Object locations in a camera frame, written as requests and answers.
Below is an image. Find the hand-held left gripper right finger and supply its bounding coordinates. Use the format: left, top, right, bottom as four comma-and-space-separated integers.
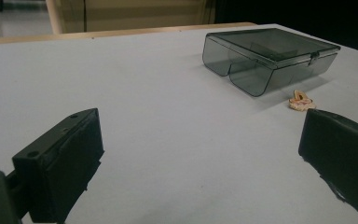
297, 108, 358, 224

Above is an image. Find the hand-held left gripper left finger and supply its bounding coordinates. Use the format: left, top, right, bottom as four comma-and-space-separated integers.
11, 107, 105, 224

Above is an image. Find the white table board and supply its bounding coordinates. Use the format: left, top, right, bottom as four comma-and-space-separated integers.
0, 23, 358, 224

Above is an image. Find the black curtain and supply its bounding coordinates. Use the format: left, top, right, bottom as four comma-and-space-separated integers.
213, 0, 358, 56

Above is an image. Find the grey transparent plastic compartment box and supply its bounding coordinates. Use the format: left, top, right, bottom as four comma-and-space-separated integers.
201, 27, 342, 98

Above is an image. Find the beige wooden cabinet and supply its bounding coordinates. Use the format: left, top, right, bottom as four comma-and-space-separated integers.
45, 0, 217, 35

